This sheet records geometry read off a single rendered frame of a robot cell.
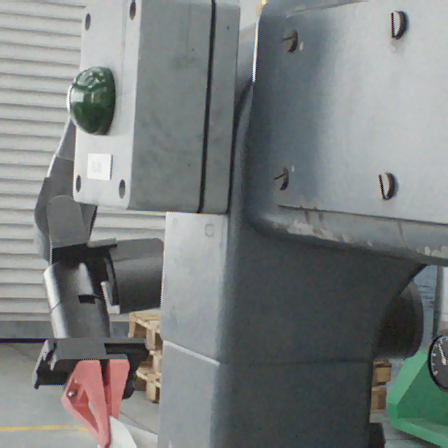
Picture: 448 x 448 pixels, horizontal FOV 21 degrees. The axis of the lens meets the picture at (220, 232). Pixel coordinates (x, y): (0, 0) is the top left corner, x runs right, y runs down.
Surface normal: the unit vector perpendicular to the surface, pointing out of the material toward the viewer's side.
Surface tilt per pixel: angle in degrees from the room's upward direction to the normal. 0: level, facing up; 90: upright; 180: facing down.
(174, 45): 90
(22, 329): 90
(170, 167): 90
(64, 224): 63
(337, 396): 90
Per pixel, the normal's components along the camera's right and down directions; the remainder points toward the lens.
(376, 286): 0.41, 0.07
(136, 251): 0.14, -0.40
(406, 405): 0.42, -0.18
